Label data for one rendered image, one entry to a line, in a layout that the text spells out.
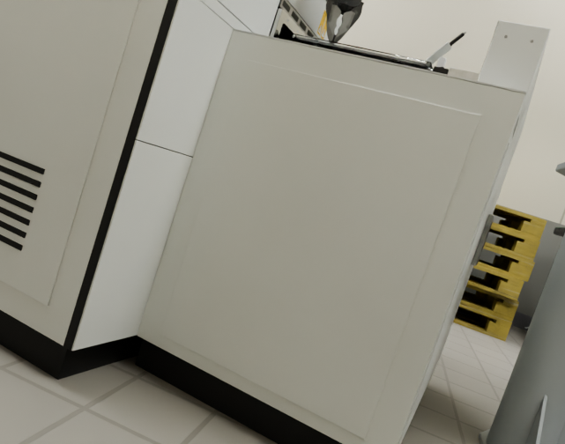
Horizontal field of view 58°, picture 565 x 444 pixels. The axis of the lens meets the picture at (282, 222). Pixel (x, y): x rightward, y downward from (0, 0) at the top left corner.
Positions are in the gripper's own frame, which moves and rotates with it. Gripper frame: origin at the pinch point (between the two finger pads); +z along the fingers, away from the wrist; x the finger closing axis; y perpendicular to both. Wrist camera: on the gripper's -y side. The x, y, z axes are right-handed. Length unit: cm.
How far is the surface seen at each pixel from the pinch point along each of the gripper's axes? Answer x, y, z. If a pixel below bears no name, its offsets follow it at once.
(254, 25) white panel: 19.7, -5.8, 5.5
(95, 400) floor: 26, -31, 91
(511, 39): -28.5, -35.5, -1.3
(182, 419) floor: 9, -30, 91
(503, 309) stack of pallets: -181, 173, 72
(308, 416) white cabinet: -15, -35, 82
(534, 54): -32.7, -37.8, 0.7
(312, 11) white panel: 6.1, 18.3, -10.1
